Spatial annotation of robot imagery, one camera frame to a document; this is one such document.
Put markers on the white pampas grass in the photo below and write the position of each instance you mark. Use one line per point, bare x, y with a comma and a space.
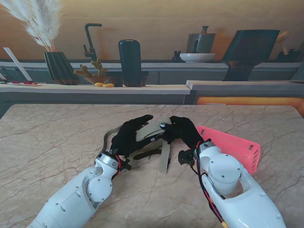
40, 31

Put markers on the dark ribbed vase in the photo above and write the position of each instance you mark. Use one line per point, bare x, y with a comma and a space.
59, 69

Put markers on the dark utensil holder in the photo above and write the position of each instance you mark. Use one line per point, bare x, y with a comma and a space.
289, 57

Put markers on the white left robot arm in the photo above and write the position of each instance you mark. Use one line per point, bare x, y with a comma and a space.
71, 202

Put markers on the grey lidded jar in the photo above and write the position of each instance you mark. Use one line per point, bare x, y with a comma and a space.
202, 42

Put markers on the white ceramic bowl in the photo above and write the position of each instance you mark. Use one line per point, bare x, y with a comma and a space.
197, 57

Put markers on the yellow and tan toy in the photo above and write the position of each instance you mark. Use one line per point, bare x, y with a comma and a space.
98, 84

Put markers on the orange fruit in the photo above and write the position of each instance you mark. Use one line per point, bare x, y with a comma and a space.
108, 85

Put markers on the dark angled range hood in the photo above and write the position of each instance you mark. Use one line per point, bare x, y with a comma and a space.
249, 47

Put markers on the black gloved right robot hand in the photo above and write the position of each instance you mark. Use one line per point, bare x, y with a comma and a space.
187, 130

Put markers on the pink plastic storage basket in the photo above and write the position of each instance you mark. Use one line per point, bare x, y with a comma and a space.
237, 147

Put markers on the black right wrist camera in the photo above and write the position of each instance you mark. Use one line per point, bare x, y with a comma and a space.
186, 158

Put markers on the dark blue rounded container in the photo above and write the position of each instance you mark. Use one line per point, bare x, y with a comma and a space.
130, 61

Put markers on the dark brown woven belt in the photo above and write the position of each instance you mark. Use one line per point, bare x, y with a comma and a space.
145, 155

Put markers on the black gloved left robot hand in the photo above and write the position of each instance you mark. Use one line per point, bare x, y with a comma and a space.
124, 140

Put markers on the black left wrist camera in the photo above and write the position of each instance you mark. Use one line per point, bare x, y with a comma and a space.
126, 165

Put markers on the yellow brown cactus plant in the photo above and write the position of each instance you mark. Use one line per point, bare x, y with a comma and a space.
83, 71

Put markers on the grey kitchen counter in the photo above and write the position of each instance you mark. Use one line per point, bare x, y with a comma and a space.
95, 95

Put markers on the beige woven belt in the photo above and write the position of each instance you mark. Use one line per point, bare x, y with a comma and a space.
165, 159
152, 129

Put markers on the white leaning board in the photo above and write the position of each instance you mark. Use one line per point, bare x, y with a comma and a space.
17, 64

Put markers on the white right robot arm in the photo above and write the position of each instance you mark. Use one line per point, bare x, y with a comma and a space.
237, 190

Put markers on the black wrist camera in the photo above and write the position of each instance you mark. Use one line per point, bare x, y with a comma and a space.
186, 158
126, 165

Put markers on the small black holder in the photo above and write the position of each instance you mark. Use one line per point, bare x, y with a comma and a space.
177, 57

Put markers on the plate with red slices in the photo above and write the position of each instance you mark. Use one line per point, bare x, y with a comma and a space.
28, 83

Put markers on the black kitchen faucet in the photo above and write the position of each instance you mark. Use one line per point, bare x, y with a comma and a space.
88, 38

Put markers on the yellow kitchen utensil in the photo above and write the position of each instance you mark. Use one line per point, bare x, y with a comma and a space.
282, 38

